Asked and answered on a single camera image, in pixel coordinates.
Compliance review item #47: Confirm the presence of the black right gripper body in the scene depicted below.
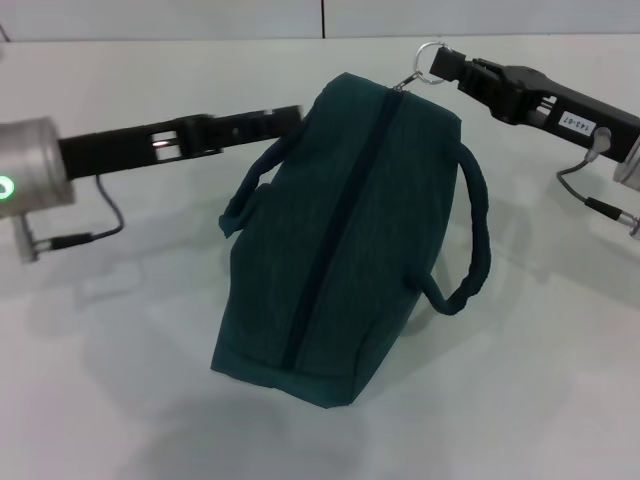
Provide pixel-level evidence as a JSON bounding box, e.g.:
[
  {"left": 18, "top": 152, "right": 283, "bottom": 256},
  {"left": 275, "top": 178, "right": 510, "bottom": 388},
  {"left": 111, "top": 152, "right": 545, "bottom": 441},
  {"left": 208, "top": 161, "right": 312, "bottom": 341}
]
[{"left": 508, "top": 64, "right": 640, "bottom": 165}]

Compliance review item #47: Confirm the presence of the dark teal insulated lunch bag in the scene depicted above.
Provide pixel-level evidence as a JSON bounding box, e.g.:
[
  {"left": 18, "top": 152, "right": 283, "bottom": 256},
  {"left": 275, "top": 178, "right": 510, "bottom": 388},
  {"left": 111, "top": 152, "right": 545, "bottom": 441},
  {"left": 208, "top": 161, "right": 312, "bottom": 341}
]
[{"left": 218, "top": 40, "right": 494, "bottom": 410}]

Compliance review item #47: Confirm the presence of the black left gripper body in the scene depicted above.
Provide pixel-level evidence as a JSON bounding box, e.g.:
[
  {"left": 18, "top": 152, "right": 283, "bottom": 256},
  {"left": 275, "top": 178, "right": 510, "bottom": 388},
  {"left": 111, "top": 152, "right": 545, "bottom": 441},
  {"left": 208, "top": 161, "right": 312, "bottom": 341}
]
[{"left": 56, "top": 116, "right": 195, "bottom": 181}]

